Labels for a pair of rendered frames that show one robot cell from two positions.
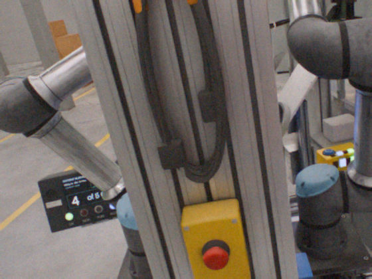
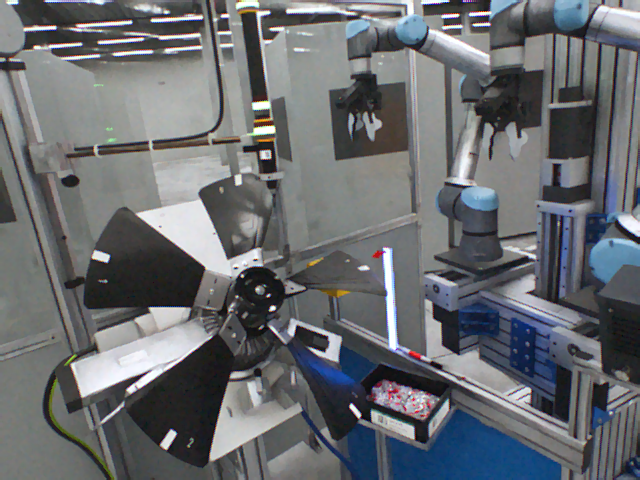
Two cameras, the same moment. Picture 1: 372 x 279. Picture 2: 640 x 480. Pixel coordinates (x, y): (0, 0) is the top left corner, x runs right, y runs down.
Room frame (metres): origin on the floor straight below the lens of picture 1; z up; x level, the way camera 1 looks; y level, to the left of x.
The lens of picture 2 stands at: (2.02, 0.87, 1.59)
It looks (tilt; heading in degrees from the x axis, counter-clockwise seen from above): 17 degrees down; 245
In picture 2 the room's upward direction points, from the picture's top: 7 degrees counter-clockwise
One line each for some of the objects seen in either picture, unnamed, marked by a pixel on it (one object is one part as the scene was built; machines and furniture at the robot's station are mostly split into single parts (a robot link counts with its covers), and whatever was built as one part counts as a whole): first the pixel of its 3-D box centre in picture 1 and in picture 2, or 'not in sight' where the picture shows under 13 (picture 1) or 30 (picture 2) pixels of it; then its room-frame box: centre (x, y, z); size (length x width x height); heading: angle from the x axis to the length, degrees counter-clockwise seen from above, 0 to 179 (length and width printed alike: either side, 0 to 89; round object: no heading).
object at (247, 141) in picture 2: not in sight; (263, 156); (1.66, -0.08, 1.50); 0.09 x 0.07 x 0.10; 134
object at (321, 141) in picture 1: (341, 143); not in sight; (1.86, -0.60, 0.85); 0.36 x 0.24 x 0.03; 9
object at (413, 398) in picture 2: not in sight; (401, 404); (1.44, 0.07, 0.83); 0.19 x 0.14 x 0.04; 114
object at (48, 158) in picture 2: not in sight; (53, 157); (2.09, -0.52, 1.54); 0.10 x 0.07 x 0.09; 134
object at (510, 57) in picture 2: not in sight; (505, 59); (1.10, 0.09, 1.65); 0.08 x 0.08 x 0.05
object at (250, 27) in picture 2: not in sight; (256, 68); (1.66, -0.07, 1.68); 0.03 x 0.03 x 0.21
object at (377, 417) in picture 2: not in sight; (400, 400); (1.44, 0.06, 0.85); 0.22 x 0.17 x 0.07; 114
